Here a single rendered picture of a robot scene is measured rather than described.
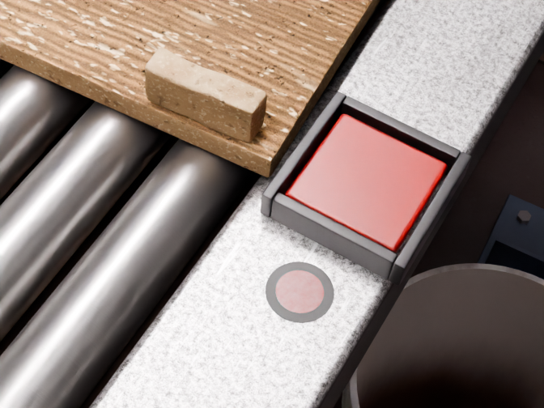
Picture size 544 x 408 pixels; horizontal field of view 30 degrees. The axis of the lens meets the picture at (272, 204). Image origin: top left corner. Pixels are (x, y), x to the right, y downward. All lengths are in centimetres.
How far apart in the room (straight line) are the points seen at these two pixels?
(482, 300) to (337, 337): 75
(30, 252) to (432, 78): 23
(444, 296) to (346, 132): 69
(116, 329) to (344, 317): 10
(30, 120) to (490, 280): 73
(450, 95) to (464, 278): 62
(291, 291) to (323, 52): 13
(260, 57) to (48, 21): 11
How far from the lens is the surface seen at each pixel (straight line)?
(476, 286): 118
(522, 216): 163
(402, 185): 49
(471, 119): 54
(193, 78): 48
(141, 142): 52
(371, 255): 47
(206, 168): 50
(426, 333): 125
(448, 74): 56
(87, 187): 50
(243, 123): 48
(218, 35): 53
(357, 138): 51
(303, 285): 47
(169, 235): 48
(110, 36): 53
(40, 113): 53
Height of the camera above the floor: 133
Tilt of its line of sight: 56 degrees down
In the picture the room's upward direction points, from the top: 7 degrees clockwise
